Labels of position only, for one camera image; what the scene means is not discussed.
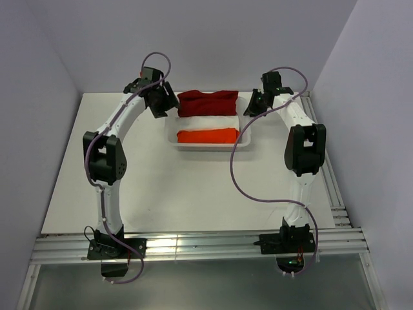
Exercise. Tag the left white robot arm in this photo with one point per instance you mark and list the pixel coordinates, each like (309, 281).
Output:
(105, 161)

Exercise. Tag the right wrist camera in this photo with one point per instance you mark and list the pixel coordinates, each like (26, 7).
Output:
(271, 82)

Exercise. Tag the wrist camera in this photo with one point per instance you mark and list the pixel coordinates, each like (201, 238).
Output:
(271, 82)
(148, 75)

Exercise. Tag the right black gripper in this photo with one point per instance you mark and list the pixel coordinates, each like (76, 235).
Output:
(253, 110)

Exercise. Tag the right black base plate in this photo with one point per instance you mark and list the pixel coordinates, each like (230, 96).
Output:
(282, 243)

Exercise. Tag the white plastic basket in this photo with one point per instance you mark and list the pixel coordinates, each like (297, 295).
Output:
(171, 129)

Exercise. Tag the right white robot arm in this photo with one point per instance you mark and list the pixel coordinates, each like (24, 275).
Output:
(304, 155)

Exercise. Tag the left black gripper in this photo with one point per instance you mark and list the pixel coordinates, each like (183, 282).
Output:
(170, 101)

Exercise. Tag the dark red t-shirt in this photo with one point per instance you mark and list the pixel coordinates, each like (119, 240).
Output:
(196, 103)

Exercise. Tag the rolled orange t-shirt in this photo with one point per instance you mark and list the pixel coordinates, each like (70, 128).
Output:
(214, 136)

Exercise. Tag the aluminium rail frame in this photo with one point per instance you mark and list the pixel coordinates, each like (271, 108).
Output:
(201, 234)

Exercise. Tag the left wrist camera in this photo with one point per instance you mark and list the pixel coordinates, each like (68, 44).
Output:
(148, 75)

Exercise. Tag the rolled white t-shirt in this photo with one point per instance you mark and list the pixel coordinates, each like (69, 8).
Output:
(208, 122)

